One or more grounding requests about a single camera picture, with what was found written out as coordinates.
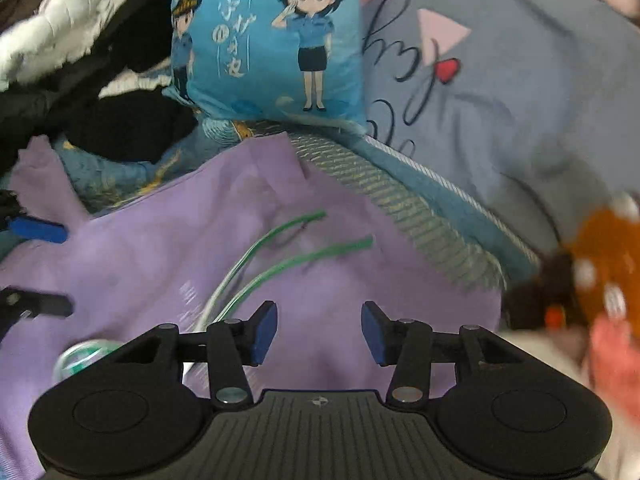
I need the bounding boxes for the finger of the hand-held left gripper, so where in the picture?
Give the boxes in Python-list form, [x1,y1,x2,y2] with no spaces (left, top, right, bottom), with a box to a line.
[0,189,69,245]
[0,286,75,343]

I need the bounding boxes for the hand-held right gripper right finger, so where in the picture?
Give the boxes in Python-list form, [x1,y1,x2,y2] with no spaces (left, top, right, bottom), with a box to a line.
[361,301,538,409]

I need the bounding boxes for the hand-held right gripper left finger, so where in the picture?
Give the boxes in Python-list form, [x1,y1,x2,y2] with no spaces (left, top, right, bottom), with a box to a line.
[102,301,279,409]

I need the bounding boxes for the purple garment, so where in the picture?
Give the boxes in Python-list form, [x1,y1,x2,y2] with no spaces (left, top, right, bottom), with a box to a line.
[0,131,503,480]

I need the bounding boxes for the green white round object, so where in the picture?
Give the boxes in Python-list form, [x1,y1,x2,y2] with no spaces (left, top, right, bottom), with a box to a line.
[52,339,123,385]

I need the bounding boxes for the black clothing pile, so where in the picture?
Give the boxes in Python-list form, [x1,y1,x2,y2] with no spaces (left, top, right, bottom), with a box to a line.
[0,0,203,173]

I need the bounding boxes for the white fluffy garment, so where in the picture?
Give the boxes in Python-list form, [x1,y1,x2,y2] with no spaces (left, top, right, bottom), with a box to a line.
[0,0,131,92]

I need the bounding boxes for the red panda plush toy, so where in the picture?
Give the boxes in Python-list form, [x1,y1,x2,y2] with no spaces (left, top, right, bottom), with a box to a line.
[504,204,640,332]

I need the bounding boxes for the salmon pink garment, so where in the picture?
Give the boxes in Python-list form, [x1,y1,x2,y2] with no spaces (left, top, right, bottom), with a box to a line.
[589,316,640,413]

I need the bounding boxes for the grey duvet with script print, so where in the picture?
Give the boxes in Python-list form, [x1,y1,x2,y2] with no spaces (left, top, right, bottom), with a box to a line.
[357,0,640,273]

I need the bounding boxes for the blue cartoon print cushion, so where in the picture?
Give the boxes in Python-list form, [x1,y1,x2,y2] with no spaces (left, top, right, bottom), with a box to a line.
[169,0,368,128]

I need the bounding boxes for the green white drawstring cord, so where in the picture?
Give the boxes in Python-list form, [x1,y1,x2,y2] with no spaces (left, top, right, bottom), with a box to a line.
[197,211,328,333]
[200,236,375,333]

